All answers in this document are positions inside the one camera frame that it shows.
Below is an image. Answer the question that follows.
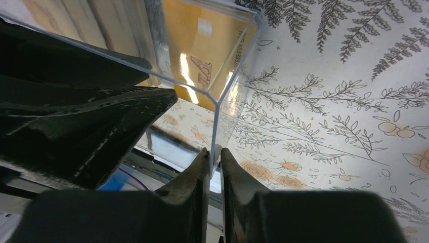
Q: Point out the floral pattern table mat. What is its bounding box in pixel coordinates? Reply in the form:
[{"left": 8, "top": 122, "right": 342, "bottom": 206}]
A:
[{"left": 229, "top": 1, "right": 428, "bottom": 242}]

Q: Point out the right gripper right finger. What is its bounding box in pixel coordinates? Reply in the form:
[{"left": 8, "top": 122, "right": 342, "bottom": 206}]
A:
[{"left": 221, "top": 148, "right": 406, "bottom": 242}]

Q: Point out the black leather card holder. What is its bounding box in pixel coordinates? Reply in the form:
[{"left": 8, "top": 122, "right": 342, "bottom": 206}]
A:
[{"left": 135, "top": 126, "right": 200, "bottom": 172}]

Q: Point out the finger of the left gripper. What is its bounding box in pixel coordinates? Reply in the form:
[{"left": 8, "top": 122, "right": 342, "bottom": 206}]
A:
[{"left": 1, "top": 21, "right": 178, "bottom": 189}]

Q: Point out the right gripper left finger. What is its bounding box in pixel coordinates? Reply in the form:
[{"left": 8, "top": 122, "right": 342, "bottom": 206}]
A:
[{"left": 10, "top": 149, "right": 210, "bottom": 242}]

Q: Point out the clear plastic card box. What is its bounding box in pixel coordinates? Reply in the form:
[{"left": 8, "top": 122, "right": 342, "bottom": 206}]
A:
[{"left": 1, "top": 1, "right": 263, "bottom": 171}]

